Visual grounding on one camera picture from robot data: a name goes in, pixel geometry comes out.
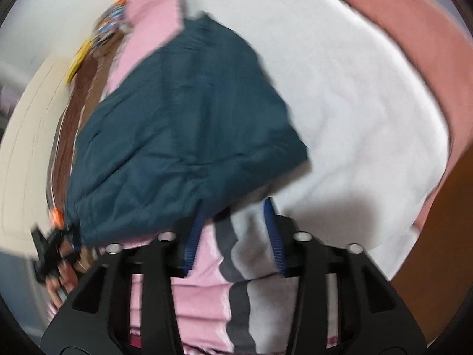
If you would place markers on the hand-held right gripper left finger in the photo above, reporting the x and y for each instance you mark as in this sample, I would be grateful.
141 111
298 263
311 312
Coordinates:
194 244

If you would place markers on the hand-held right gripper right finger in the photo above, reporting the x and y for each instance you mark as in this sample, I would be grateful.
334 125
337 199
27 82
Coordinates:
276 236

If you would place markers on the teal quilted puffer jacket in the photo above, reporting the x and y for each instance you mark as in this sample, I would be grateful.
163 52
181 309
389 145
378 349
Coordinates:
184 129

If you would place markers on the person's left hand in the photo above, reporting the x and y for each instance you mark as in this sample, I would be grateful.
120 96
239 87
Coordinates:
62 284

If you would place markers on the orange tissue packet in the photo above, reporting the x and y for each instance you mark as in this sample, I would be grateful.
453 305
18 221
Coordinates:
57 219

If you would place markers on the white bed headboard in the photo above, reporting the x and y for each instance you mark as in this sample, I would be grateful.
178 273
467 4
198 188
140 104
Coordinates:
29 148

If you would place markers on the striped brown pink white blanket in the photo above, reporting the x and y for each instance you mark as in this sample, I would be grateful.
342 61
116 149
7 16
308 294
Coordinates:
351 118

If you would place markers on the yellow plastic bag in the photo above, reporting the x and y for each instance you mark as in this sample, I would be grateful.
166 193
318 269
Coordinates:
78 61

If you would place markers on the colourful patterned pillow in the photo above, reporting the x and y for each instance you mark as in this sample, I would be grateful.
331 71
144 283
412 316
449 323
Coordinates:
109 18

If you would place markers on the wooden bed frame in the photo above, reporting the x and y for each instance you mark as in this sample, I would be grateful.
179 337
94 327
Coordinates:
439 251

